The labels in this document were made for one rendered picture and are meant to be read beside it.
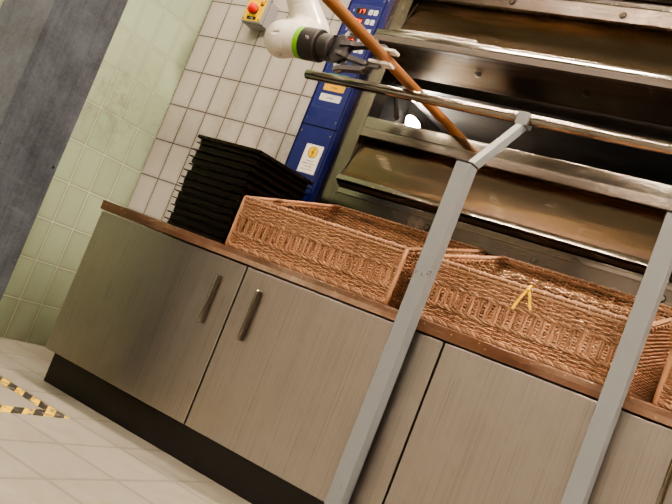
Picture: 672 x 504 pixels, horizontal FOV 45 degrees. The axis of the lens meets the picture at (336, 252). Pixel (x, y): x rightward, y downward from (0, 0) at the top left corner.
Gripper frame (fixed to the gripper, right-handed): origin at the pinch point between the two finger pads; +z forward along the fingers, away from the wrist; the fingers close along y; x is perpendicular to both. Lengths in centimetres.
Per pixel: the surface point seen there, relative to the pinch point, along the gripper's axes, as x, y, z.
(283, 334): 2, 77, 4
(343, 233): -2.4, 47.6, 7.0
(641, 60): -51, -33, 49
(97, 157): -31, 46, -123
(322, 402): 3, 89, 22
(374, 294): -2, 60, 22
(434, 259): 8, 48, 39
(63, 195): -23, 64, -123
